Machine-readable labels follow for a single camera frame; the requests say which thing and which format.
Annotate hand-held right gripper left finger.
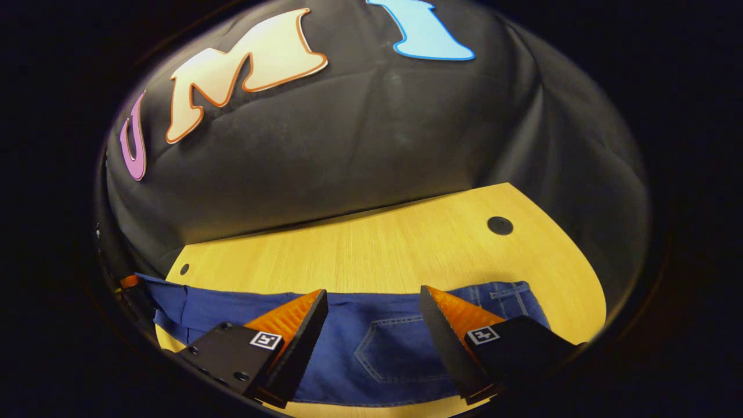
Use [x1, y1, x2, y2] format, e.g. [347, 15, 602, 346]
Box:
[177, 289, 329, 408]

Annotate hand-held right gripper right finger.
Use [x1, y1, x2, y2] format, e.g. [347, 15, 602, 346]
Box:
[419, 285, 585, 406]

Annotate blue denim jeans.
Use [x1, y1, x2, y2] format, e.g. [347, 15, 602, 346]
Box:
[135, 273, 551, 407]

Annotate black backdrop cloth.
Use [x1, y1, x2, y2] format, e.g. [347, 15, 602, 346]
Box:
[96, 0, 651, 308]

